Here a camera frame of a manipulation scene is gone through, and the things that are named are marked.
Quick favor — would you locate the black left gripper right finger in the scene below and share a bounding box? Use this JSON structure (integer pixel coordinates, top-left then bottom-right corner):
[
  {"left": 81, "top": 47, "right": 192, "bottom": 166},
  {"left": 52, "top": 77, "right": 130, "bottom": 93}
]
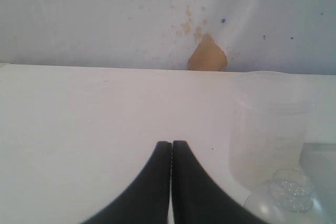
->
[{"left": 172, "top": 141, "right": 264, "bottom": 224}]

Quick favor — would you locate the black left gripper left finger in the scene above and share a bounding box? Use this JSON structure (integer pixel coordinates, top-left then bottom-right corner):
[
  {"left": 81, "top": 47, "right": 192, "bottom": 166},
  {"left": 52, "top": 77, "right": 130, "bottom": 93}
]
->
[{"left": 85, "top": 142, "right": 172, "bottom": 224}]

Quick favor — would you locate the clear glass jar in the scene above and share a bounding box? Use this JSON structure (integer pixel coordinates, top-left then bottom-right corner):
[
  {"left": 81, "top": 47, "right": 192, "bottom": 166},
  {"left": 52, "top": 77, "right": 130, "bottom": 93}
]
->
[{"left": 243, "top": 168, "right": 332, "bottom": 224}]

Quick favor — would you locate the frosted plastic container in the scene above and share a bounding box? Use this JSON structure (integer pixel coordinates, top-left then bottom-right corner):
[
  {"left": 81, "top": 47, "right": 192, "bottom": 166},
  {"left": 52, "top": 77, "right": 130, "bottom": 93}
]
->
[{"left": 228, "top": 71, "right": 314, "bottom": 190}]

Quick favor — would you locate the white plastic tray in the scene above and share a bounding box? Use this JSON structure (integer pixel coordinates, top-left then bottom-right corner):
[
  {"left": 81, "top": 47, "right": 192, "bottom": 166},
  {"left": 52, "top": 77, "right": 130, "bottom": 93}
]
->
[{"left": 300, "top": 143, "right": 336, "bottom": 223}]

